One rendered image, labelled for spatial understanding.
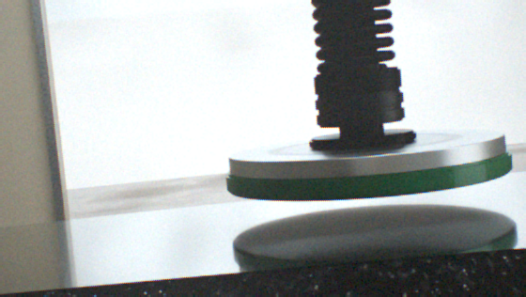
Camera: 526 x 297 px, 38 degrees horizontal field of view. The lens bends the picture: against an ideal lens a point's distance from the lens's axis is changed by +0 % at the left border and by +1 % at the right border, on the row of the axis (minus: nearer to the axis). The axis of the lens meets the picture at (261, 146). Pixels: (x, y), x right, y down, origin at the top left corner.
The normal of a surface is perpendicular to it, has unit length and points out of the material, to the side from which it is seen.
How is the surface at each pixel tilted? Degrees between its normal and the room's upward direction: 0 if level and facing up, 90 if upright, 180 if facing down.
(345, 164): 90
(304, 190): 90
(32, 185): 90
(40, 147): 90
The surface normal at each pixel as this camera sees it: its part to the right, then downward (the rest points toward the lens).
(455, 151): 0.46, 0.02
